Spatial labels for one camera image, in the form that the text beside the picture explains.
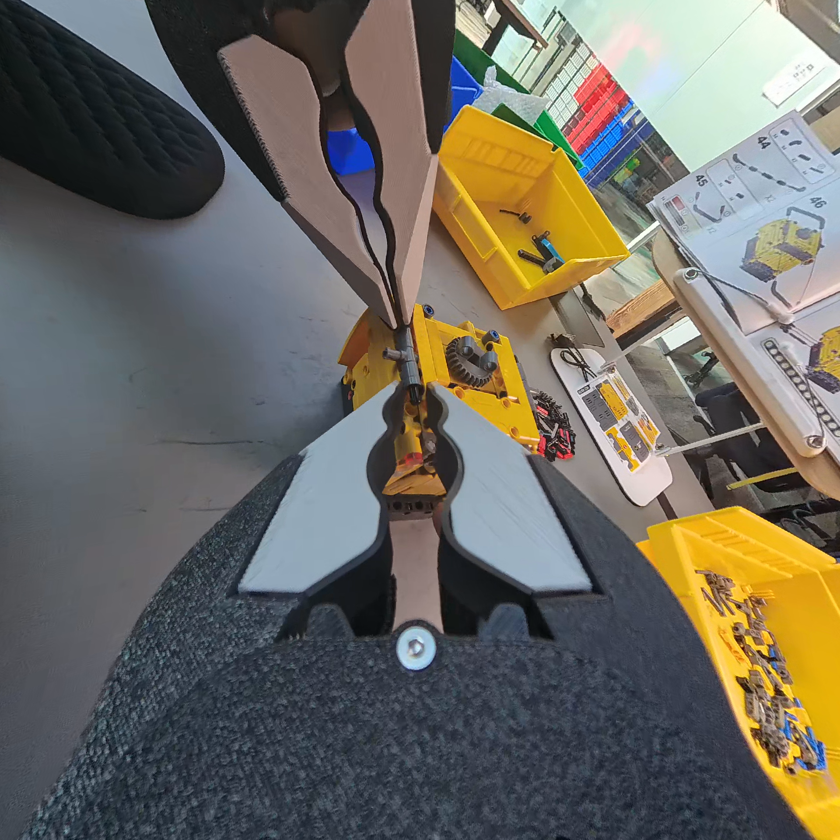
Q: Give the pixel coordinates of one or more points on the black quilted pad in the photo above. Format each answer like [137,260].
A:
[98,118]

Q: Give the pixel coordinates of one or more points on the lego instruction booklet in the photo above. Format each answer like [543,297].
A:
[754,197]

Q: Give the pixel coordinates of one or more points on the white wall sign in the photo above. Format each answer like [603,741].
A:
[791,79]

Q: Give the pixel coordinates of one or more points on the blue and grey lego assembly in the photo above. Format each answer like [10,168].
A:
[544,248]

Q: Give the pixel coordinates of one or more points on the shelf of coloured bins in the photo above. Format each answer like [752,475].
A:
[590,111]

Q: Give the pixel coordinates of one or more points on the pile of black red pins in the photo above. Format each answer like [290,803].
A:
[554,426]

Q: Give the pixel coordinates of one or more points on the yellow plastic bin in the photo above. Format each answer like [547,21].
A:
[689,558]
[485,177]

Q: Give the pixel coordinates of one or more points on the black office chair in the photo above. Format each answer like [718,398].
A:
[735,420]

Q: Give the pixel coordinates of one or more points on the thin black lego axle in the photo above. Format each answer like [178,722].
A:
[515,214]

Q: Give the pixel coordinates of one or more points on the pile of small lego pieces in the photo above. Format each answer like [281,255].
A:
[754,656]

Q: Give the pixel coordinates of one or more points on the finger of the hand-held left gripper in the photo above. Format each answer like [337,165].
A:
[400,131]
[289,131]

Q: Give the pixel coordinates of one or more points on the green plastic bin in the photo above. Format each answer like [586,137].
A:
[558,131]

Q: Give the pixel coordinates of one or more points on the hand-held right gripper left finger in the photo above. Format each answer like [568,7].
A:
[315,518]

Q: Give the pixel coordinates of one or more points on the wooden pillar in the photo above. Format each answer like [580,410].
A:
[646,312]

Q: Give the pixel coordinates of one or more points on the yellow lego model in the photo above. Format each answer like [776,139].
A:
[367,371]

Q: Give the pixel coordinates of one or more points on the yellow and grey sticker sheet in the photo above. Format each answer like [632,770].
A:
[617,420]

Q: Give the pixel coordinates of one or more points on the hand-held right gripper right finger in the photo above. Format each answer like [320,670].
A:
[512,518]

